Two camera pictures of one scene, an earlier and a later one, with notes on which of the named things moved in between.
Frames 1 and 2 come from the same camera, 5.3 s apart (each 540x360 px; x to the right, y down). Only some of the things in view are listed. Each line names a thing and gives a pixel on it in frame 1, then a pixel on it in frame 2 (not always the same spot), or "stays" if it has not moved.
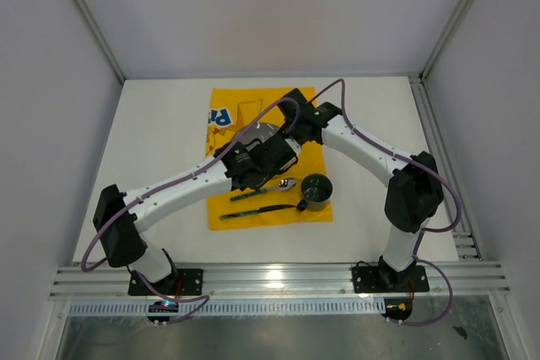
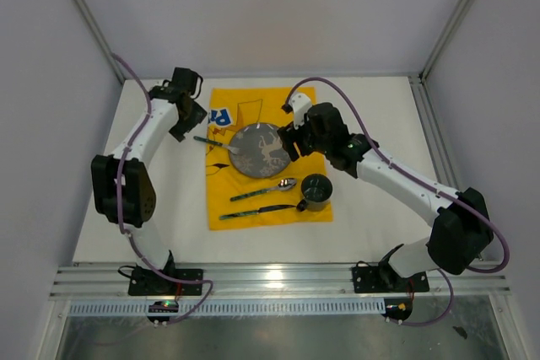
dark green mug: (316, 190) stays
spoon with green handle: (283, 185) stays
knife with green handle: (256, 211) stays
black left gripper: (273, 172) -> (197, 115)
